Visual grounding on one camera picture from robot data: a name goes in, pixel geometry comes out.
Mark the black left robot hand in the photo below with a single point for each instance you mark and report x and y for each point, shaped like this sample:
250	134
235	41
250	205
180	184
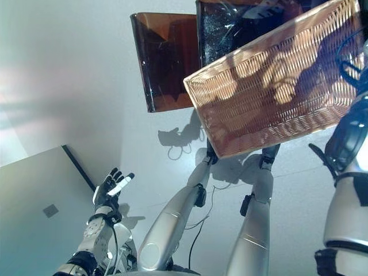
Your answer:
102	198

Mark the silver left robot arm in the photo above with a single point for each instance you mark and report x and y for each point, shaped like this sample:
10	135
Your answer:
95	241

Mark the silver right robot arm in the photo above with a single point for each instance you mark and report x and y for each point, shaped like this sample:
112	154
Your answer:
345	201

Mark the black baseboard strip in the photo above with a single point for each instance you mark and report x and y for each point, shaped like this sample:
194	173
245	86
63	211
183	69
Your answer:
79	168

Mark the silver left robot leg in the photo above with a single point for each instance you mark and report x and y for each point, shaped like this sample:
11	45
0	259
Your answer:
166	227

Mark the silver robot leg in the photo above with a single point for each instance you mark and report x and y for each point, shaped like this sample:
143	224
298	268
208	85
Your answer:
166	227
253	224

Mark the rectangular wicker laundry basket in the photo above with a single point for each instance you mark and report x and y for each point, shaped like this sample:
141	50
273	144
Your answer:
215	120

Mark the brown transparent acrylic stand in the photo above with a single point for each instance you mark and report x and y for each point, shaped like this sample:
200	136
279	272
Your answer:
164	66

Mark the silver right robot leg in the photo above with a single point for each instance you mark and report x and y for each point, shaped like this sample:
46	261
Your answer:
253	224

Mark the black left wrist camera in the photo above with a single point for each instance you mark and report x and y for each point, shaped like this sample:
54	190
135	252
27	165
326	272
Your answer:
115	217

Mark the grey square wall plate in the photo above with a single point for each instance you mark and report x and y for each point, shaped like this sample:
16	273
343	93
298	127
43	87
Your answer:
51	211

